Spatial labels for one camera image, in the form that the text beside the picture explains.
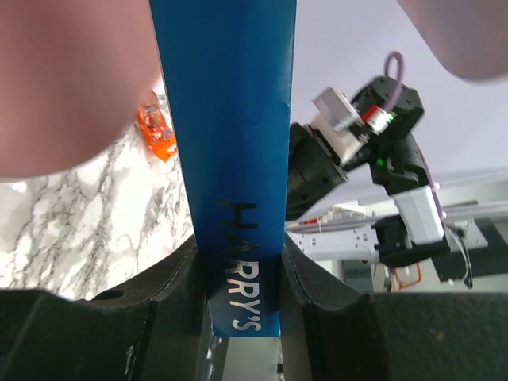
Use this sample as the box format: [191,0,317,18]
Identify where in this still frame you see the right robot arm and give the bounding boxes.
[286,75,450,267]

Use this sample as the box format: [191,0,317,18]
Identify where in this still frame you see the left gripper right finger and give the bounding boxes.
[279,239,507,380]

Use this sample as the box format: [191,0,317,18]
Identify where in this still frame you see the pink three-tier shelf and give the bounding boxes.
[1,1,507,178]

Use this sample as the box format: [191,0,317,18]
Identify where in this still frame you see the blue Harrys razor box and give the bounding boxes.
[150,0,296,337]

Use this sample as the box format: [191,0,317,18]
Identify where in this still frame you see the orange razor bag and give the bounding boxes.
[136,91,178,162]

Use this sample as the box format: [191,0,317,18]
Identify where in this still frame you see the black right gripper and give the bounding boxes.
[286,123,348,221]

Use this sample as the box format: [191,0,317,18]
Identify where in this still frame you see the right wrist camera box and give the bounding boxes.
[310,87,374,167]

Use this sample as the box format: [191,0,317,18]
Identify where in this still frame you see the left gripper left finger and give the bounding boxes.
[1,238,206,380]

